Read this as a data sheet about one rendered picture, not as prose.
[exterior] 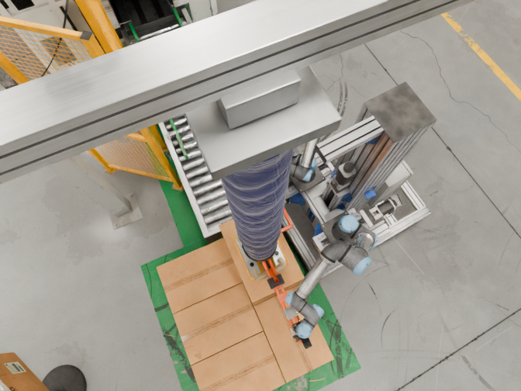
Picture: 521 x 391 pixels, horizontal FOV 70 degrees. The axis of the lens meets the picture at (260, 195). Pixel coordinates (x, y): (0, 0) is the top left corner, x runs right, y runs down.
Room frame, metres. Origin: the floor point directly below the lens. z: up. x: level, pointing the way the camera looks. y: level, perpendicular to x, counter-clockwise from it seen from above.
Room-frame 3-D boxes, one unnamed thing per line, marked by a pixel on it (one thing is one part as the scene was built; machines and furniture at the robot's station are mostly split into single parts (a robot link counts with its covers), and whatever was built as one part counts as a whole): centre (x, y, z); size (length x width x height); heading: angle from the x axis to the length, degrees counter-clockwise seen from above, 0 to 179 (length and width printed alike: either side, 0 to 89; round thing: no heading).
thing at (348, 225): (0.59, -0.57, 1.20); 0.13 x 0.12 x 0.14; 51
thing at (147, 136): (1.47, 1.20, 1.05); 0.87 x 0.10 x 2.10; 74
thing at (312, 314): (0.05, -0.26, 1.37); 0.11 x 0.11 x 0.08; 51
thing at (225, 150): (0.48, 0.02, 2.85); 0.30 x 0.30 x 0.05; 22
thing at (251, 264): (0.45, 0.10, 0.97); 0.34 x 0.10 x 0.05; 23
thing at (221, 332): (0.10, 0.18, 0.34); 1.20 x 1.00 x 0.40; 22
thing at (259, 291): (0.49, 0.01, 0.75); 0.60 x 0.40 x 0.40; 23
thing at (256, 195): (0.49, 0.02, 2.22); 0.24 x 0.24 x 1.25
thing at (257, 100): (0.48, 0.02, 2.91); 0.16 x 0.16 x 0.10; 22
